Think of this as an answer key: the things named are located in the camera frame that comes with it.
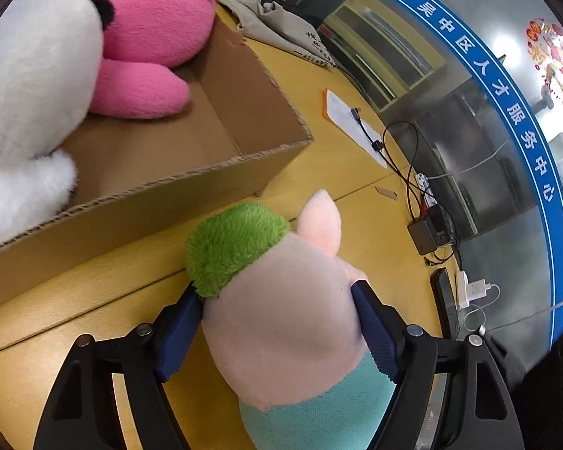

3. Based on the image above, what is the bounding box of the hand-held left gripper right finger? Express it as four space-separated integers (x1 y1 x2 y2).
351 280 519 450

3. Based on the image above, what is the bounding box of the blue window banner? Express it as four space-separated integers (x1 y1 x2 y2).
335 0 563 343

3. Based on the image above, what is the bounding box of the black power cable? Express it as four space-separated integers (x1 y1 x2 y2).
382 121 461 266

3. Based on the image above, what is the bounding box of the white paper sheet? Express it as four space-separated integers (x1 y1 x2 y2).
324 88 388 170

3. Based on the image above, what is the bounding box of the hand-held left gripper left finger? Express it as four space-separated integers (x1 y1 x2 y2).
33 283 205 450

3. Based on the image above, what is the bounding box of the dark grey power adapter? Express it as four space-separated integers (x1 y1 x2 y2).
407 206 456 255

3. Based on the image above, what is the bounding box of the beige cloth bag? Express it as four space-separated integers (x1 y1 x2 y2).
218 0 336 69

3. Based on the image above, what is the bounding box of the white charger with cable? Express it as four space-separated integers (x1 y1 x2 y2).
460 283 503 338

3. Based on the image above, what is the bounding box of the white power strip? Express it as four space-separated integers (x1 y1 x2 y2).
413 172 439 207

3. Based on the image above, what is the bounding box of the pink plush toy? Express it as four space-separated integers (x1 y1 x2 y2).
77 0 223 120

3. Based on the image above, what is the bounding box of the pink pig plush teal shirt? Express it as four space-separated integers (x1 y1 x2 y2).
185 189 397 450

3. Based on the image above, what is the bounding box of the red window decal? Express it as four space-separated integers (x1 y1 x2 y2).
525 16 563 118

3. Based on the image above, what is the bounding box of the black phone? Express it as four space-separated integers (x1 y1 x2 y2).
430 267 461 338

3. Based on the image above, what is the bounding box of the brown cardboard box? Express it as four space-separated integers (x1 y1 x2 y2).
0 2 315 317

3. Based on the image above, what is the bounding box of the black usb cable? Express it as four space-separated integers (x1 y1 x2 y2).
351 107 420 188

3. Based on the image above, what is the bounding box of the white plush toy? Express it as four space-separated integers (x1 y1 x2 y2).
0 0 105 256

